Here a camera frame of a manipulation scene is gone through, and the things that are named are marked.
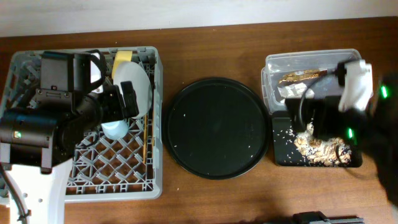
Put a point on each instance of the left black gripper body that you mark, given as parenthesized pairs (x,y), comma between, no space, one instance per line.
(121,101)

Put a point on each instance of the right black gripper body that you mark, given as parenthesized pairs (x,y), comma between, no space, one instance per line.
(315,112)

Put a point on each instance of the light blue cup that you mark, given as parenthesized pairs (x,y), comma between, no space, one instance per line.
(115,130)

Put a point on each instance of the white napkin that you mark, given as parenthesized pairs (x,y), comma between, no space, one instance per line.
(295,90)

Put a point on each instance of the wooden chopstick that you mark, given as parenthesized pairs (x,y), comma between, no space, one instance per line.
(153,129)
(145,139)

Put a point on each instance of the food scraps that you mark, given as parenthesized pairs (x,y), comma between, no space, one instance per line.
(313,151)

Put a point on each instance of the grey round plate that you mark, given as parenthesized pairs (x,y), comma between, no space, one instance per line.
(135,87)

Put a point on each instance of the gold foil wrapper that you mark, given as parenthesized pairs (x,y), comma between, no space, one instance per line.
(301,75)

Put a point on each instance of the yellow bowl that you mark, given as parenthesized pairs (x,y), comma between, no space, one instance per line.
(121,56)

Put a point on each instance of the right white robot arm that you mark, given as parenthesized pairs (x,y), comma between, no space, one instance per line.
(374,134)

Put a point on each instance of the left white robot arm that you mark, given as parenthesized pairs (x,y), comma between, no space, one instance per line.
(39,135)

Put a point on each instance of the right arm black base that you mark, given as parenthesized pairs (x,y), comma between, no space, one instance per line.
(320,218)

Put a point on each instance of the grey plastic dishwasher rack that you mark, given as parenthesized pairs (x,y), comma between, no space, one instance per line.
(113,170)

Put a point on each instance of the black rectangular tray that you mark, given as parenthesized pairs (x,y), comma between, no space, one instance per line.
(281,124)

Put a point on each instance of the clear plastic bin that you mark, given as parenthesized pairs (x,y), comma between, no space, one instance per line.
(278,65)

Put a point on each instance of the round black tray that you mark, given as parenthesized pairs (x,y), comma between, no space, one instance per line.
(216,128)

